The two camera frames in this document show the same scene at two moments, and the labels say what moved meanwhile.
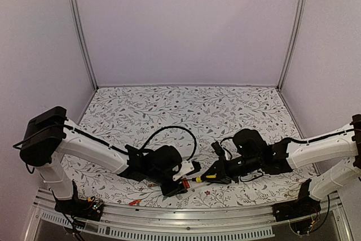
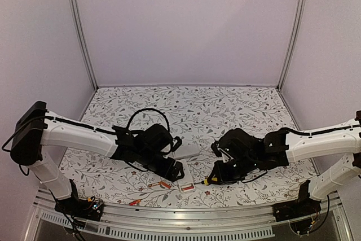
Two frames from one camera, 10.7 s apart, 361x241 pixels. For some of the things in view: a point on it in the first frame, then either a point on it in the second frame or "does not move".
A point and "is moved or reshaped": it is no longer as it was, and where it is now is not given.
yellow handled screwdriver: (199, 179) is moved or reshaped
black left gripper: (174, 190) -> (172, 176)
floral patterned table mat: (126, 117) does not move
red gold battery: (134, 202) does not move
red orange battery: (185, 182) is moved or reshaped
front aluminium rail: (243, 223) does not move
